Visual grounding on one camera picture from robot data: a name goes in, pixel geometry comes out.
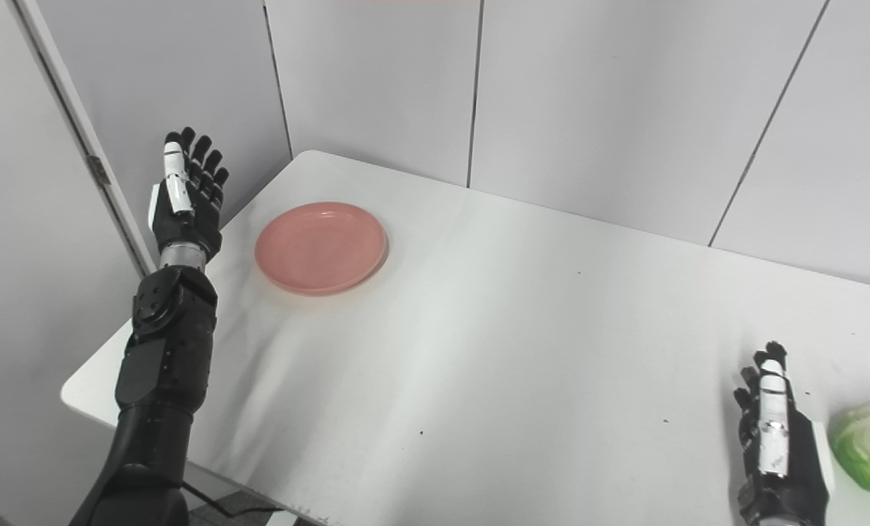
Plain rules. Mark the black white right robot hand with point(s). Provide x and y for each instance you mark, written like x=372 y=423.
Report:
x=800 y=467

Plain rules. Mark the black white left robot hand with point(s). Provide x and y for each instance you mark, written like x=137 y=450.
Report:
x=193 y=215

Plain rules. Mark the pink round plate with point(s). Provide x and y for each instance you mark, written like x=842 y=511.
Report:
x=321 y=248

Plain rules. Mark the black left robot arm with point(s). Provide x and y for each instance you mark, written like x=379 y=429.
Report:
x=161 y=365

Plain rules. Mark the metal door hinge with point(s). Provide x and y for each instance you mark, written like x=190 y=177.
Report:
x=99 y=169

